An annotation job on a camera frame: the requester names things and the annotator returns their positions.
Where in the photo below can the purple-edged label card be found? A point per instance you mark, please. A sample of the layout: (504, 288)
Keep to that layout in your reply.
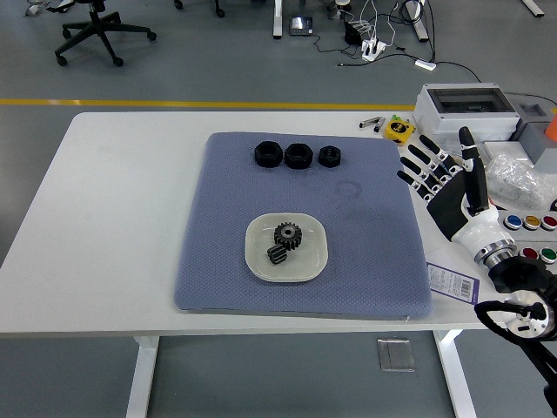
(452, 283)

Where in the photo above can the orange block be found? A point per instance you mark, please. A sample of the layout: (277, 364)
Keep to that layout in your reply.
(552, 128)

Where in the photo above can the white table leg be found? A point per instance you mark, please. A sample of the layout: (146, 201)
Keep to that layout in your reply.
(454, 374)
(141, 379)

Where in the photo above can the white square shallow dish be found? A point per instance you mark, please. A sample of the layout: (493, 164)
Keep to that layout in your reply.
(261, 235)

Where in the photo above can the large black spur gear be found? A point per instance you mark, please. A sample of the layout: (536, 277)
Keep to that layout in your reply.
(288, 236)

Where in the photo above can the large black hex nut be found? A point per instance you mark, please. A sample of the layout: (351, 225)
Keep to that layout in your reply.
(298, 156)
(267, 153)

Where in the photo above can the white desk leg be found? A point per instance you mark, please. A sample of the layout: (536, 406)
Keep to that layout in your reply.
(418, 22)
(534, 6)
(277, 17)

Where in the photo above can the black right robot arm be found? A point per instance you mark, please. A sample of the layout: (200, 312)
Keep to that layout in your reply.
(522, 274)

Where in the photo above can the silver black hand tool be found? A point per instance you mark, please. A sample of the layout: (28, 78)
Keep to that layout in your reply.
(372, 122)

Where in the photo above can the white button control box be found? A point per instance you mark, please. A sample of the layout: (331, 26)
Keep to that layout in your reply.
(528, 237)

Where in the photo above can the blue-grey textured mat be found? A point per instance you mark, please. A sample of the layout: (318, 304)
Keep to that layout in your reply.
(226, 204)

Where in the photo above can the grey plastic box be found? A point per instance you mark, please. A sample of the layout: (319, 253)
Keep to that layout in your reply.
(533, 130)

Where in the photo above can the yellow tape measure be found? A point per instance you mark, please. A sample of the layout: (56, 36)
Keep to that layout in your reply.
(398, 130)

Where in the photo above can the blue push button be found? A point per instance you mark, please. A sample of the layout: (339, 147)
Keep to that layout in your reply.
(513, 220)

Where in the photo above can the white power strip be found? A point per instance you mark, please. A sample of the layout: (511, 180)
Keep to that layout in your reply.
(373, 49)

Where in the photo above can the small black spur gear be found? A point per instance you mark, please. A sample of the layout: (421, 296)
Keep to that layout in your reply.
(277, 254)

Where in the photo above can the white flat box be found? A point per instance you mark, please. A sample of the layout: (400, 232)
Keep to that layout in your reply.
(500, 148)

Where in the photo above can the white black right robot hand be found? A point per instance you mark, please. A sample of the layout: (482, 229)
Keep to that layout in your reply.
(457, 204)

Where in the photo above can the small black hex nut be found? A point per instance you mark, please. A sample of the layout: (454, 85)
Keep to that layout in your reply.
(329, 156)

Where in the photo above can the black desk phone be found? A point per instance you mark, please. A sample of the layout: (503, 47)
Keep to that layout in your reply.
(301, 25)

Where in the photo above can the green push button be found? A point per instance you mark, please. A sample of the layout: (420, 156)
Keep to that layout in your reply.
(547, 254)

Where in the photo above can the metal floor plate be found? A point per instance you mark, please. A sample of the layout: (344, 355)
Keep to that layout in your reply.
(396, 355)

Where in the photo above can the black power adapter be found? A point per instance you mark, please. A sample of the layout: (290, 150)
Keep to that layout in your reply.
(352, 32)

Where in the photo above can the clear bag of white parts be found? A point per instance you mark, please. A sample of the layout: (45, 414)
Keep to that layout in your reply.
(513, 178)

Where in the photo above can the black office chair base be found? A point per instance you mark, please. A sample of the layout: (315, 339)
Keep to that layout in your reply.
(217, 6)

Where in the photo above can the white power adapter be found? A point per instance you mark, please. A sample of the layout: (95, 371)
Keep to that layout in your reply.
(425, 64)

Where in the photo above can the black office chair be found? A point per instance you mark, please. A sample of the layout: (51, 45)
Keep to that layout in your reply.
(98, 30)

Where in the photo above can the grey electrical enclosure box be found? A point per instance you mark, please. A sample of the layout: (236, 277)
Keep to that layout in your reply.
(444, 117)

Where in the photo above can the red push button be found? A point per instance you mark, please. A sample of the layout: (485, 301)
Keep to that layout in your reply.
(549, 222)
(529, 253)

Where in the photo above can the yellow push button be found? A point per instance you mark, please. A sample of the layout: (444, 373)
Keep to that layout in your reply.
(532, 222)

